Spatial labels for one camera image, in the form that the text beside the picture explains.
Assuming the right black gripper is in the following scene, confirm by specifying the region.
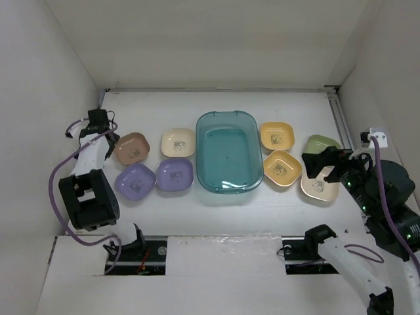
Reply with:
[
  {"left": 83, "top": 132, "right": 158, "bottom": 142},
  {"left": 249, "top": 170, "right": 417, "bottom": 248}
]
[{"left": 302, "top": 144, "right": 378, "bottom": 214}]

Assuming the green square plate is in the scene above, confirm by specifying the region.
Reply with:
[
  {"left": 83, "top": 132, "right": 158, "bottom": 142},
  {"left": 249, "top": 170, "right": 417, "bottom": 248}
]
[{"left": 303, "top": 135, "right": 341, "bottom": 154}]

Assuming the brown square plate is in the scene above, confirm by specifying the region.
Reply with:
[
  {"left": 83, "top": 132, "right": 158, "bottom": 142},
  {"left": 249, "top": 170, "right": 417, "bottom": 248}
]
[{"left": 113, "top": 132, "right": 150, "bottom": 165}]

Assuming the cream plate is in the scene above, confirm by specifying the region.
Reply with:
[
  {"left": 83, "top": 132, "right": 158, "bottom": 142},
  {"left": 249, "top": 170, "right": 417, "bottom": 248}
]
[
  {"left": 301, "top": 167, "right": 339, "bottom": 202},
  {"left": 161, "top": 128, "right": 196, "bottom": 158}
]

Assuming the yellow plate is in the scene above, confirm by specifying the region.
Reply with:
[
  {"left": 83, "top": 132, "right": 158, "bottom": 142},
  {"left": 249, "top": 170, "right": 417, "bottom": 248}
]
[
  {"left": 260, "top": 121, "right": 295, "bottom": 150},
  {"left": 263, "top": 150, "right": 303, "bottom": 187}
]

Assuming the purple plate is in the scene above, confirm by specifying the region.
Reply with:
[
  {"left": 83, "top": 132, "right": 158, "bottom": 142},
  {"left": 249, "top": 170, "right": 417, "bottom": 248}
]
[
  {"left": 114, "top": 163, "right": 156, "bottom": 201},
  {"left": 156, "top": 157, "right": 194, "bottom": 192}
]

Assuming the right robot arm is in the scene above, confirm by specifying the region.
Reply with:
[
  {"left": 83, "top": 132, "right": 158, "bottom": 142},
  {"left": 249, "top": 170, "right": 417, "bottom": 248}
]
[{"left": 302, "top": 146, "right": 419, "bottom": 314}]

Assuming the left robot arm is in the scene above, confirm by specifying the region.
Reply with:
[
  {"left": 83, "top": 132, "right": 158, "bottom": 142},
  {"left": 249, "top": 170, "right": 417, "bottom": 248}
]
[{"left": 58, "top": 108, "right": 120, "bottom": 232}]

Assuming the teal plastic bin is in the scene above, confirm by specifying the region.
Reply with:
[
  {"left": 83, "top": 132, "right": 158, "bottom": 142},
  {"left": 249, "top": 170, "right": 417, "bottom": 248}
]
[{"left": 196, "top": 110, "right": 264, "bottom": 194}]

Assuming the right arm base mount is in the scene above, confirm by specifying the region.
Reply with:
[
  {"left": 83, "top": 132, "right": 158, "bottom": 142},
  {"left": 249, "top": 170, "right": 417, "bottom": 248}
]
[{"left": 277, "top": 236, "right": 338, "bottom": 275}]

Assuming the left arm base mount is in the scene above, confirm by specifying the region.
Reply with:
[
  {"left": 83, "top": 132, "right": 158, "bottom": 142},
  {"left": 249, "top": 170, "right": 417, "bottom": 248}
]
[{"left": 106, "top": 238, "right": 167, "bottom": 276}]

